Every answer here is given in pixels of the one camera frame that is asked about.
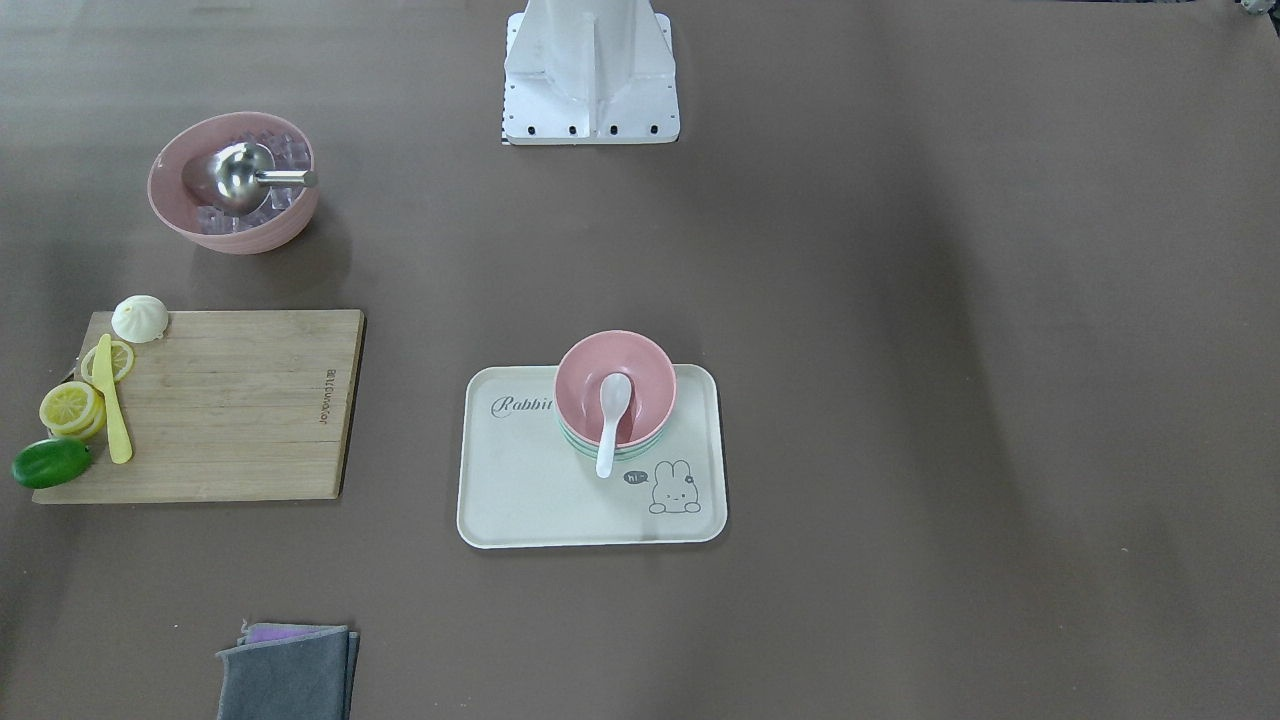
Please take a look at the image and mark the white ceramic spoon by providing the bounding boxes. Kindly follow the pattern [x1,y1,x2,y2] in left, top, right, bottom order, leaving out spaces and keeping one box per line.
[595,372,634,479]

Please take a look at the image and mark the small pink bowl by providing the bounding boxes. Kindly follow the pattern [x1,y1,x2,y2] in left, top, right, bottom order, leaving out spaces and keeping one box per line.
[553,331,677,455]

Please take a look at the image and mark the large pink ice bowl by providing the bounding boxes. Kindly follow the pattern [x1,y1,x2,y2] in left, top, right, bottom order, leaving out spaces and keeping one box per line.
[147,111,320,255]

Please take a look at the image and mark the green stacked bowls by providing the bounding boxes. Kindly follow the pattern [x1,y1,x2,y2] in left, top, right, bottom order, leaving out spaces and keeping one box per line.
[558,423,666,462]

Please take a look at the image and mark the cream rabbit tray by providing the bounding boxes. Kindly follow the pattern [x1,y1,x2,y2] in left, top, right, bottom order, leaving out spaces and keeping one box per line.
[457,364,730,550]

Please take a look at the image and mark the wooden cutting board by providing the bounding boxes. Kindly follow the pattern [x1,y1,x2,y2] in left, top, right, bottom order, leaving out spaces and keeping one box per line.
[33,309,365,505]

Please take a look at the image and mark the metal scoop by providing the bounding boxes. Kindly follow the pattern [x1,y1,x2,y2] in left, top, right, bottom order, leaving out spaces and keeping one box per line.
[207,142,317,217]

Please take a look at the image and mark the grey folded cloth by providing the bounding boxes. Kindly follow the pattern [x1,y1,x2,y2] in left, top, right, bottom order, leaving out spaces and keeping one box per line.
[216,623,360,719]

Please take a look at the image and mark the white garlic bulb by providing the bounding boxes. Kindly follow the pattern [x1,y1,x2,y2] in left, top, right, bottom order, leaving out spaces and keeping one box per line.
[110,295,170,345]

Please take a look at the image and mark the yellow plastic knife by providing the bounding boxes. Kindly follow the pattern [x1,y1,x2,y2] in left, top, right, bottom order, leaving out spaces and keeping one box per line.
[90,333,133,464]

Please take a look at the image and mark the lemon slices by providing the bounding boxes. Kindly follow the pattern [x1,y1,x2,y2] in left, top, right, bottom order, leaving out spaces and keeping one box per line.
[38,348,106,441]

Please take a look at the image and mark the green lime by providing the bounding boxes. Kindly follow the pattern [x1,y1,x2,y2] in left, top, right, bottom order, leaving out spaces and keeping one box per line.
[10,437,93,489]

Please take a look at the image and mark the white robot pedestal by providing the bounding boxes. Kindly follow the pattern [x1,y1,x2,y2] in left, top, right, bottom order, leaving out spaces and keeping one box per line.
[500,1,681,146]

